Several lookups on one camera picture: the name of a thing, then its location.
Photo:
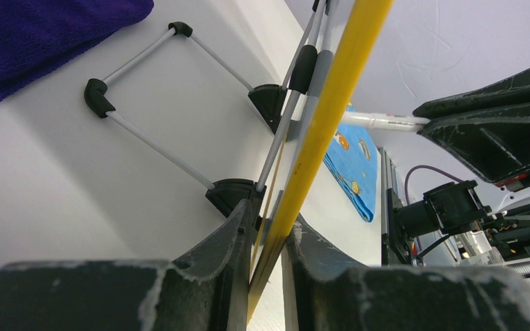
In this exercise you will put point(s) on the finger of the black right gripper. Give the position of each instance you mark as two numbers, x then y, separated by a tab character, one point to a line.
514	90
493	143

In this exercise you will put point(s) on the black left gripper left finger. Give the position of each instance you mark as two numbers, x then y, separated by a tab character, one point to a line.
204	289

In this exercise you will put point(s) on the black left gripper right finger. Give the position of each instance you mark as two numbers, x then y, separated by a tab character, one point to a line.
326	289

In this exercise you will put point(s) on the red whiteboard marker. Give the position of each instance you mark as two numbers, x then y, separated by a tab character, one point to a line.
381	121

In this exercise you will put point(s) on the yellow-framed whiteboard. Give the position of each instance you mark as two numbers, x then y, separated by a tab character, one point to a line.
360	34

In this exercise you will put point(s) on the blue patterned cloth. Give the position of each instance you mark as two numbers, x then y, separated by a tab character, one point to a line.
351	157

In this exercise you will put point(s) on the purple cloth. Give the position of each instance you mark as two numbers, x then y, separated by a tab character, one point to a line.
38	37

